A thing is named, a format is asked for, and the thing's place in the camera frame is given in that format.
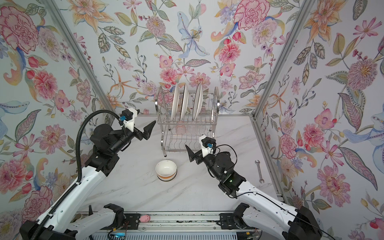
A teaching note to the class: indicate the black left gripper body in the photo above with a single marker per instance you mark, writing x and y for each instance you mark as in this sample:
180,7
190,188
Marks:
137,133

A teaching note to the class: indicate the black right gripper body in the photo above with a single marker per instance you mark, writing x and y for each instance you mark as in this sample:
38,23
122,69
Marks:
201,158

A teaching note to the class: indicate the orange white bowl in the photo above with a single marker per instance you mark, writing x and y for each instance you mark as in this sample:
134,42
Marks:
166,170

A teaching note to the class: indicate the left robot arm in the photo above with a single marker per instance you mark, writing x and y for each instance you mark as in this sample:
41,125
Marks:
55,223

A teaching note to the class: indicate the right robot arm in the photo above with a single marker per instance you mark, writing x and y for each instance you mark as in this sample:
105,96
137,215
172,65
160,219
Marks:
257,209

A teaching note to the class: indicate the two-tier metal dish rack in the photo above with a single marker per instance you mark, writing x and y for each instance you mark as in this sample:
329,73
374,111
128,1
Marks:
205,124

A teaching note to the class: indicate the pink rimmed glass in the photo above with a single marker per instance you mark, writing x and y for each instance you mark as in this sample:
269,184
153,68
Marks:
181,128

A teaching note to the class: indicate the metal wrench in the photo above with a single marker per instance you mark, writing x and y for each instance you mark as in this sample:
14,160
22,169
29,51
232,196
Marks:
258,163

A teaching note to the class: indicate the white plate left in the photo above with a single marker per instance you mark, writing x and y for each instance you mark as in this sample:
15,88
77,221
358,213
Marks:
175,103

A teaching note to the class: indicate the white plate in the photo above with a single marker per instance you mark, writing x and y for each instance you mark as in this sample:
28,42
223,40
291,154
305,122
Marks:
184,102
175,103
198,101

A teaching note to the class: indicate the white plate right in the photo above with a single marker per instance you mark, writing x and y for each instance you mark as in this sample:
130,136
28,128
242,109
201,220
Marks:
198,101

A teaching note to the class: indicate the white plate middle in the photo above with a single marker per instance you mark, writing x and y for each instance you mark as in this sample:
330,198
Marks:
184,102

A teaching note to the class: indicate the pink small toy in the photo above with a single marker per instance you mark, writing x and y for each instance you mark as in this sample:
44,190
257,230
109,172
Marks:
145,218

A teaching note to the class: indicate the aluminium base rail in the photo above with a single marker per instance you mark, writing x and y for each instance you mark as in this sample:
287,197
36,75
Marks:
206,225

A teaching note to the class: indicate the aluminium corner frame post left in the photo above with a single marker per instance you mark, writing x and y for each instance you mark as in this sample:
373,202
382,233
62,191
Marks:
68,36

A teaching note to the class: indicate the aluminium corner frame post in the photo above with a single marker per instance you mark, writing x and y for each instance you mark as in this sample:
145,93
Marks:
303,13
68,36

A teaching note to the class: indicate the aluminium corner frame post right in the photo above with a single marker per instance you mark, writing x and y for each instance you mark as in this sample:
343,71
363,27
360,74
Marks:
303,13

